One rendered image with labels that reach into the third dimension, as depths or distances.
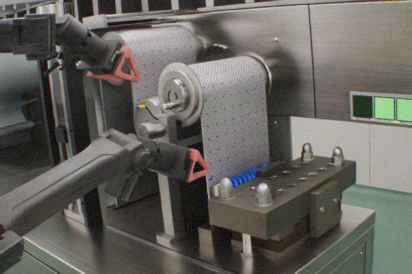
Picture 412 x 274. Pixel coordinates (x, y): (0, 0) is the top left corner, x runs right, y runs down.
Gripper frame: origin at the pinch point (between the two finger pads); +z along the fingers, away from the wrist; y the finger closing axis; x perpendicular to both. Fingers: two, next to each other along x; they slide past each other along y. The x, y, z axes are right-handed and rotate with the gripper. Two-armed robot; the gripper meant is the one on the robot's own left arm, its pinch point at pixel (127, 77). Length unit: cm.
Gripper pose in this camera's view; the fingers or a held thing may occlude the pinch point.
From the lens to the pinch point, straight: 104.8
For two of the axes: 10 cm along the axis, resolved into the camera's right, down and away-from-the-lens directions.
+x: 3.6, -8.9, 2.8
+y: 7.2, 0.8, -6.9
